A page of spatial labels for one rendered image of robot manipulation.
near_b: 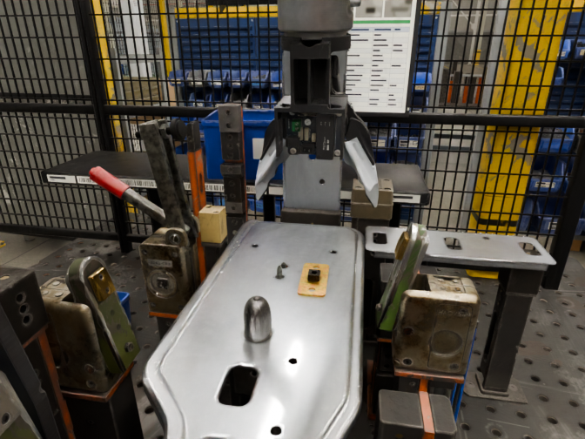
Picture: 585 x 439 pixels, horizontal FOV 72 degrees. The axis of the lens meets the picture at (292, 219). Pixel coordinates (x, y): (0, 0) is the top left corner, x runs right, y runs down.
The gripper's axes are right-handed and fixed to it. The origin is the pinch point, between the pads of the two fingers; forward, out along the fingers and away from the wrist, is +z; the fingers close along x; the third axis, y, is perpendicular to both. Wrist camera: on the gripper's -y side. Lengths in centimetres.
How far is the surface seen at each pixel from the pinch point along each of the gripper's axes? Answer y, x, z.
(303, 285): 3.3, -1.3, 11.2
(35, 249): -156, -215, 129
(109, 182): 0.7, -28.6, -1.4
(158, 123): -2.0, -21.2, -9.1
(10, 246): -158, -236, 129
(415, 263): 7.6, 12.2, 3.1
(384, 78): -55, 10, -6
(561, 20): -60, 47, -18
